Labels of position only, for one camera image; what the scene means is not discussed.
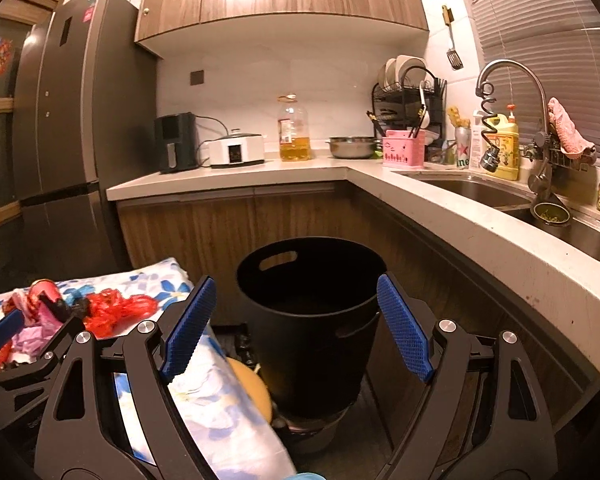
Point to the red paper cup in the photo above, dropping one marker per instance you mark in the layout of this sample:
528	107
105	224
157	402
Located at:
42	291

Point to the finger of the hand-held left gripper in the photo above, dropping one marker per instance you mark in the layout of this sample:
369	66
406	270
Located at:
72	310
5	327

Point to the red plastic bag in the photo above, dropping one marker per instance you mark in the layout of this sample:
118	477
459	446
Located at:
115	310

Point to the white electric cooker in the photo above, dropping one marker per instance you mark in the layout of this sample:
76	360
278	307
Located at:
235	150

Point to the small white plate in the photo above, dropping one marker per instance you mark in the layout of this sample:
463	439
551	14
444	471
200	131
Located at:
389	74

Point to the window blinds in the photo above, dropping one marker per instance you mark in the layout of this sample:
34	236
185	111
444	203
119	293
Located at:
545	25

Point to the grey refrigerator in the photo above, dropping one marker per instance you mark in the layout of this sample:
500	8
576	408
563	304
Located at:
75	110

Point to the coiled faucet sprayer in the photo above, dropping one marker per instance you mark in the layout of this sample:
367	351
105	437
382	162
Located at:
490	157

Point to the round wooden stool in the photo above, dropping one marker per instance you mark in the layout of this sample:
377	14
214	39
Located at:
252	385

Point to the pink plastic bag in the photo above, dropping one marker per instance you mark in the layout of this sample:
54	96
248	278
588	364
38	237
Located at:
35	337

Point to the yellow detergent bottle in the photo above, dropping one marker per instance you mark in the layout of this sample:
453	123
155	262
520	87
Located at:
507	152

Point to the floral cloth covered table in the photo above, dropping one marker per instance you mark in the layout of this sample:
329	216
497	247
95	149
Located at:
220	410

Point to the pink cloth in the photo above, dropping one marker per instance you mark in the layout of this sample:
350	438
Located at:
570	130

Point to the chrome curved faucet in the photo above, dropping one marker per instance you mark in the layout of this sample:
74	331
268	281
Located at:
535	85

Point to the white pump bottle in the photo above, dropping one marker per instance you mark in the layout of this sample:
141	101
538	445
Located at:
476	142

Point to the yellow kitchen brush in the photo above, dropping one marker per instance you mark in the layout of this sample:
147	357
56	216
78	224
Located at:
458	117

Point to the black plastic bag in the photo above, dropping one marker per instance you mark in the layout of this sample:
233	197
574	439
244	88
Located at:
244	347

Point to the black plastic bin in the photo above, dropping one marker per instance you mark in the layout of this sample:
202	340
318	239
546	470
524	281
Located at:
310	350

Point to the dark kitchen utensil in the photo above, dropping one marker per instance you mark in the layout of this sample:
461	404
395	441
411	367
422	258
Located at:
416	122

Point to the large white plate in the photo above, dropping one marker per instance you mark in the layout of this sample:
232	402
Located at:
410	67

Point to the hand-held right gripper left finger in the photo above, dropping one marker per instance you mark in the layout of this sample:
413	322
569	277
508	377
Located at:
190	327

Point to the wooden lower cabinet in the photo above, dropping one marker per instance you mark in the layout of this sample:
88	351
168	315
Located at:
190	230

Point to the black air fryer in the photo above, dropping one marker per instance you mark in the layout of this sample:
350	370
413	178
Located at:
175	142

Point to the silver drink can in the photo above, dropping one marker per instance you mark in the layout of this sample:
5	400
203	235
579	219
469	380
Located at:
462	150

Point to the dark wall outlet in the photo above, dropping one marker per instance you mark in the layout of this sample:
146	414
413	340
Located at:
197	77

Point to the cooking oil bottle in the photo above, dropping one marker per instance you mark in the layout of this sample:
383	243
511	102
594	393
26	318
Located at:
295	135

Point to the hanging metal spatula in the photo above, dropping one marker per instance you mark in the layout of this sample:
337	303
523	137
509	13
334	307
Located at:
455	57

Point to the pink utensil holder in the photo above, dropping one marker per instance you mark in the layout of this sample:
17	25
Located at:
402	152

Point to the stainless steel sink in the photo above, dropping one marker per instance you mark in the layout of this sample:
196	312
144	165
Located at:
480	192

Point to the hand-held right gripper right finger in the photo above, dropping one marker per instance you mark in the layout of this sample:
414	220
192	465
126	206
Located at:
405	330

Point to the white ladle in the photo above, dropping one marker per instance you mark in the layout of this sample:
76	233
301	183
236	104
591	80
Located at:
424	105

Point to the metal sink strainer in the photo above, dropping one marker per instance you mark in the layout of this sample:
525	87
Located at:
550	214

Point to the stainless steel bowl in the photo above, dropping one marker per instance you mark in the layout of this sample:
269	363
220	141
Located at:
352	147

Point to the metal sink caddy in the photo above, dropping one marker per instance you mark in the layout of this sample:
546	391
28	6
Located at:
565	156

